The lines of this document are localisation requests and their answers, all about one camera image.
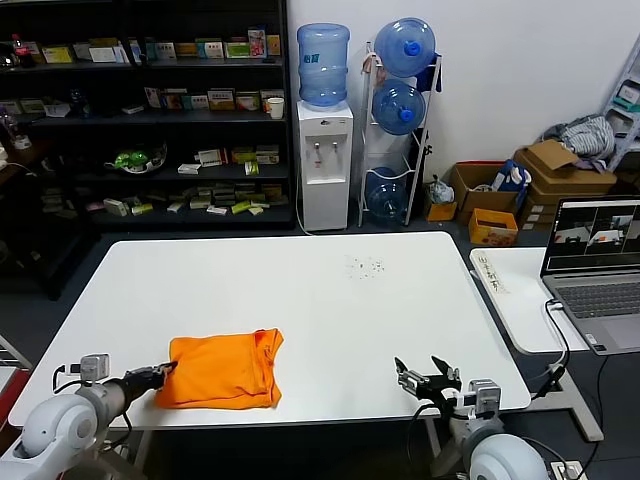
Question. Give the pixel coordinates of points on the orange t-shirt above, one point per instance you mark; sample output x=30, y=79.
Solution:
x=220, y=370

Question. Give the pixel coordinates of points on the white red striped box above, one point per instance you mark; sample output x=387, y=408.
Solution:
x=210, y=157

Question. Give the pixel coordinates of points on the small orange cardboard box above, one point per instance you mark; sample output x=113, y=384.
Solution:
x=491, y=234

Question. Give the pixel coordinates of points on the blue water jug with label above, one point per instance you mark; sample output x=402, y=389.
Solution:
x=323, y=74

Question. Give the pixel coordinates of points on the pale green box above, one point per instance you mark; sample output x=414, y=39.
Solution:
x=32, y=106

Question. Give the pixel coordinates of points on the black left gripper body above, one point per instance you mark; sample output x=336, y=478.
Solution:
x=142, y=380

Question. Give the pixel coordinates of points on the tall blue white box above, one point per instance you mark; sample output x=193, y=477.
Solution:
x=135, y=52

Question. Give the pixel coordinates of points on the small white cup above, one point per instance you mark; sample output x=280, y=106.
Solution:
x=21, y=142

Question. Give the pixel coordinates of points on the white grey medicine box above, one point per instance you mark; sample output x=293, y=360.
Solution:
x=198, y=102

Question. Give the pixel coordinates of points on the stacked olive green boxes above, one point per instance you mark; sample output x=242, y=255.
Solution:
x=200, y=198
x=223, y=194

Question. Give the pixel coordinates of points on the yellow orange box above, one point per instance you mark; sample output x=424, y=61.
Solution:
x=272, y=45

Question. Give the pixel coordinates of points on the light green tube box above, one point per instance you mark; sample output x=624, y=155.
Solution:
x=250, y=168

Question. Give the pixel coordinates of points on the green yellow medicine box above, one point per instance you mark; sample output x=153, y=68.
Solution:
x=241, y=153

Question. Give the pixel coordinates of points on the small white medicine box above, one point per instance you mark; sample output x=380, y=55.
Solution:
x=81, y=52

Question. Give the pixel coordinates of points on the white plastic tray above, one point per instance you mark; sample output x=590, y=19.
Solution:
x=55, y=108

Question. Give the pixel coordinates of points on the pink cartoon print box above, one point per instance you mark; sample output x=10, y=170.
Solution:
x=256, y=43

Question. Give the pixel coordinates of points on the white teal medicine box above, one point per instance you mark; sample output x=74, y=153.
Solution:
x=211, y=49

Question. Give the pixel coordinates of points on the grey plastic bag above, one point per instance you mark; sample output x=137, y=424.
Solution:
x=441, y=192

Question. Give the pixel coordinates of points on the lime green box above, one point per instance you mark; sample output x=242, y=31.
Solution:
x=240, y=207
x=140, y=208

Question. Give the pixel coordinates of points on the orange framed medicine box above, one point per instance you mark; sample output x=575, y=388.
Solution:
x=220, y=99

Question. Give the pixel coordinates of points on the white paper cup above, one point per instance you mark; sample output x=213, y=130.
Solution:
x=274, y=108

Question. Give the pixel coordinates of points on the black white bowl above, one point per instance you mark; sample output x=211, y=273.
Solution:
x=157, y=157

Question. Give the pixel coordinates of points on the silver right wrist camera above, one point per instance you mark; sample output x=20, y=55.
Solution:
x=485, y=397

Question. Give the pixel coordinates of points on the white red medicine box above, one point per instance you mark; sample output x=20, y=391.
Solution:
x=152, y=98

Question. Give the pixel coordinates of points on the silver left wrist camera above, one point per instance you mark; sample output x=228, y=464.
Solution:
x=95, y=367

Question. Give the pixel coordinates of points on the blue capped water jug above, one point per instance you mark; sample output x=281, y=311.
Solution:
x=393, y=39
x=390, y=102

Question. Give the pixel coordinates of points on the small white flat box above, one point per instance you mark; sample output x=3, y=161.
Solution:
x=215, y=209

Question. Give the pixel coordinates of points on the clear plastic bottle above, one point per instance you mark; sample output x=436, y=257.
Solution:
x=5, y=127

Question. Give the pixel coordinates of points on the pale yellow small box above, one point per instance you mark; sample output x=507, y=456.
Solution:
x=255, y=210

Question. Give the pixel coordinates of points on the grey metal cart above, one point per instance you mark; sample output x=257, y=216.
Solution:
x=10, y=352

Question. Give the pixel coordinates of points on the white olive box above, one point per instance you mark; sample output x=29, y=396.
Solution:
x=173, y=206

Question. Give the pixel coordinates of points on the grey storage rack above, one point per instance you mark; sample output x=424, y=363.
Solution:
x=620, y=82

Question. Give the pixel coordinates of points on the small yellow cardboard box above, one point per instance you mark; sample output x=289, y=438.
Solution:
x=441, y=212

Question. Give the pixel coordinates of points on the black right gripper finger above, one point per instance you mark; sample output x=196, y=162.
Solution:
x=450, y=371
x=412, y=382

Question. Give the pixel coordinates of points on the dark blue bottle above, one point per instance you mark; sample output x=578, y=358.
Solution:
x=80, y=104

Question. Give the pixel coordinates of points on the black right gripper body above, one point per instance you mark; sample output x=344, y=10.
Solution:
x=442, y=392

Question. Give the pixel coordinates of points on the white side table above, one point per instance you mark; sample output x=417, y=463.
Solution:
x=524, y=310

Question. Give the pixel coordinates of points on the large cardboard box with flap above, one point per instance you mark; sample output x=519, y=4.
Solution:
x=574, y=182

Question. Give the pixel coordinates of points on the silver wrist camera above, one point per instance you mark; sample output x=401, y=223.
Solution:
x=95, y=367
x=485, y=397

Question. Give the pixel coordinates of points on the orange picture medicine box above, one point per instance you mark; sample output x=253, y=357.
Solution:
x=174, y=99

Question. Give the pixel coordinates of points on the cola bottle red label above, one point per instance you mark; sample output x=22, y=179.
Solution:
x=20, y=52

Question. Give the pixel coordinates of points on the white water dispenser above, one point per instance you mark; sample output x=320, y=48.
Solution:
x=323, y=199

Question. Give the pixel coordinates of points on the white box black print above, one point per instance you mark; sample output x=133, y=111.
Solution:
x=187, y=168

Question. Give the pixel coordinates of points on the black metal shelving unit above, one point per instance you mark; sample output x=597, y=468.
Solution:
x=157, y=117

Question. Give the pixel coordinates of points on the wide white blue box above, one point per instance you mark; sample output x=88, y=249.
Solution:
x=162, y=51

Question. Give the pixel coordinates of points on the grey laptop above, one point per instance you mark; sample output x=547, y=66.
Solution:
x=600, y=300

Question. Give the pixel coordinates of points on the white red orange box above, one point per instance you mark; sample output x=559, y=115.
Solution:
x=246, y=101

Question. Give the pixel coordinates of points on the beige brown medicine box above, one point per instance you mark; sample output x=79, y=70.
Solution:
x=262, y=99

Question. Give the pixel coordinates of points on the handwritten paper label strip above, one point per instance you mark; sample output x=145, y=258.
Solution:
x=489, y=272

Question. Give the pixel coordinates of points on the green white flat box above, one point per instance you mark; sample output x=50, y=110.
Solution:
x=9, y=108

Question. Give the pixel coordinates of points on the stacked labelled cardboard boxes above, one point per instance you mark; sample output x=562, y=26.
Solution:
x=539, y=212

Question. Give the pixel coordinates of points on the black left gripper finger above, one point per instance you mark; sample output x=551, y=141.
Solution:
x=169, y=365
x=165, y=375

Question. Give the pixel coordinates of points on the pink rag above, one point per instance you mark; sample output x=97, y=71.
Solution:
x=369, y=62

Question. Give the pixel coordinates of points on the white power strip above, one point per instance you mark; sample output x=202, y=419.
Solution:
x=567, y=471

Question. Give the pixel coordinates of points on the black slender pump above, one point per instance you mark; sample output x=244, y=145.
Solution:
x=426, y=150

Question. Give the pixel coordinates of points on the white green carton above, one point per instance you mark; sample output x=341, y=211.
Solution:
x=115, y=206

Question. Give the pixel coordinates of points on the green snack packets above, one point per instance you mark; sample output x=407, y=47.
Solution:
x=130, y=159

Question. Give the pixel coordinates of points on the white blue medicine box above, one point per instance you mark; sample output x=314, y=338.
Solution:
x=122, y=53

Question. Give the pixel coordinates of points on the blue white package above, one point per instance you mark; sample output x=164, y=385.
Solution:
x=514, y=172

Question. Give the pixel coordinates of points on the stacked brown yellow boxes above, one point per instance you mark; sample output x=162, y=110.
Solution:
x=273, y=195

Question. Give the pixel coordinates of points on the flat yellow box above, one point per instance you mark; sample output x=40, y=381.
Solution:
x=186, y=49

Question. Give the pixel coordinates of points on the open brown cardboard box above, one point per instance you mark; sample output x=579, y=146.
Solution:
x=481, y=202

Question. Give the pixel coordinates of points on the grey striped clothes pile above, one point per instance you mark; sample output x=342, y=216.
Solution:
x=590, y=135

